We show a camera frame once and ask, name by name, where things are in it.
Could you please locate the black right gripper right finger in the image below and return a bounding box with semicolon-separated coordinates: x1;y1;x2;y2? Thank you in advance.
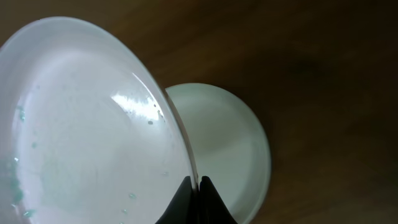
198;176;238;224

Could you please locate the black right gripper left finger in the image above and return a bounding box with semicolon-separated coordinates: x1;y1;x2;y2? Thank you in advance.
156;176;197;224

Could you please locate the white plate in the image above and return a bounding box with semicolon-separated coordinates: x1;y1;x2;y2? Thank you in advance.
166;83;271;224
1;17;197;224

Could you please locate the white top plate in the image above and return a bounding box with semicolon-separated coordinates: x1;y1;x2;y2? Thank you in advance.
166;83;271;224

